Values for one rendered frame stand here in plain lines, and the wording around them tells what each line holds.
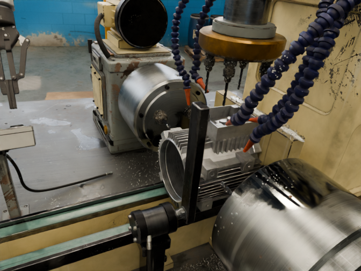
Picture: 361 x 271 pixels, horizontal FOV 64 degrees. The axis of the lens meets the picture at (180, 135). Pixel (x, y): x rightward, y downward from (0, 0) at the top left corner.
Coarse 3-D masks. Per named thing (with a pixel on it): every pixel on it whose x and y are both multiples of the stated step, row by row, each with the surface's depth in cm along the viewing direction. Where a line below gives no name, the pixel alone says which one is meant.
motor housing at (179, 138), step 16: (160, 144) 75; (176, 144) 66; (208, 144) 66; (160, 160) 77; (176, 160) 79; (224, 160) 67; (256, 160) 70; (176, 176) 78; (224, 176) 67; (240, 176) 69; (176, 192) 75; (208, 192) 66; (224, 192) 69
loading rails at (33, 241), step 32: (128, 192) 76; (160, 192) 78; (0, 224) 63; (32, 224) 65; (64, 224) 67; (96, 224) 72; (128, 224) 67; (192, 224) 72; (0, 256) 63; (32, 256) 58; (64, 256) 58; (96, 256) 62; (128, 256) 67
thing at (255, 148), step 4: (164, 132) 71; (164, 136) 71; (256, 144) 70; (252, 148) 69; (256, 148) 69; (260, 148) 70; (252, 152) 69; (256, 152) 69; (184, 160) 63; (184, 164) 63; (160, 172) 78; (160, 176) 79; (180, 204) 68
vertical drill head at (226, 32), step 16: (240, 0) 54; (256, 0) 53; (224, 16) 58; (240, 16) 55; (256, 16) 55; (208, 32) 57; (224, 32) 56; (240, 32) 54; (256, 32) 54; (272, 32) 56; (208, 48) 57; (224, 48) 54; (240, 48) 53; (256, 48) 53; (272, 48) 54; (208, 64) 64; (224, 64) 58; (240, 64) 69; (224, 80) 60; (240, 80) 71; (224, 96) 61
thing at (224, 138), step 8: (216, 112) 74; (224, 112) 75; (232, 112) 75; (216, 120) 71; (224, 120) 69; (208, 128) 67; (216, 128) 64; (224, 128) 64; (232, 128) 65; (240, 128) 67; (248, 128) 68; (208, 136) 68; (216, 136) 65; (224, 136) 66; (232, 136) 67; (240, 136) 68; (248, 136) 69; (216, 144) 66; (224, 144) 66; (232, 144) 68; (240, 144) 69; (216, 152) 67
